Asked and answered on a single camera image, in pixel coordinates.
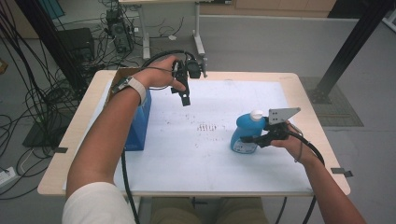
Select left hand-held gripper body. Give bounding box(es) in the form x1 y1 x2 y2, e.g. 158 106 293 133
170 57 208 94

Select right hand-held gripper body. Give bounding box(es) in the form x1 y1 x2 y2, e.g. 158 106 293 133
253 106 302 149

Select blue bottle with white cap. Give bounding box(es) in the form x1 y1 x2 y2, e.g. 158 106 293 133
230 108 267 155

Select blue cardboard box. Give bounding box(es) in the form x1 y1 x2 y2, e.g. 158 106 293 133
106 66 153 152

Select person's left hand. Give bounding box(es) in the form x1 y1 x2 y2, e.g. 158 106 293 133
132 55 187 92

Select person's right hand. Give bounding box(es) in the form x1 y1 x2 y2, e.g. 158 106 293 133
270 122 318 166

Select wristwatch with white band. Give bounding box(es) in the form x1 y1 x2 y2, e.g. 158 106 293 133
110 76 148 107

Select white table mat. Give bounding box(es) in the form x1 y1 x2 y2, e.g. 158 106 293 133
63 78 314 193

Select black computer tower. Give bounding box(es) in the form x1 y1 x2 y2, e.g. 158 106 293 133
106 8 135 54

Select khaki trousers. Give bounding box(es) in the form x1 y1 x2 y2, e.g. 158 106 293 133
148 196 271 224

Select black equipment case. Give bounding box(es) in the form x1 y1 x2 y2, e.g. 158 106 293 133
57 27 96 63

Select wooden cabinet base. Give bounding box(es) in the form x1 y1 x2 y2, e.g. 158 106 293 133
199 0 338 19

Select white shirt sleeve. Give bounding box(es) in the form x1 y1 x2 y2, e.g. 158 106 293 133
61 181 138 224

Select teal panel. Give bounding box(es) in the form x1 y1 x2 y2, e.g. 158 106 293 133
46 0 66 21

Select white power strip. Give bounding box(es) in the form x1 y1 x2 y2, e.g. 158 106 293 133
0 166 17 189

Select thin grey cord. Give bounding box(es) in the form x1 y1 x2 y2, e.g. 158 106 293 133
141 65 176 91
293 135 305 163

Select white desk frame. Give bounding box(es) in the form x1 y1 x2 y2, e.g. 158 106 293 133
118 0 233 62

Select black cable under table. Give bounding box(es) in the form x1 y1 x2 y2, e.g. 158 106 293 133
275 196 289 224

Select left hand-held gripper black cable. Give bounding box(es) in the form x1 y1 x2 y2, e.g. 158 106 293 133
120 49 198 224

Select black frame post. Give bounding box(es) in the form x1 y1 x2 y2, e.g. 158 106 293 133
13 0 89 94
307 0 395 105

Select bundle of black floor cables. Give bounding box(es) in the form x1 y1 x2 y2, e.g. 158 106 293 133
0 6 108 201

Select black floor base plate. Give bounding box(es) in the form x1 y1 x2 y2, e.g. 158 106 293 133
21 117 73 148

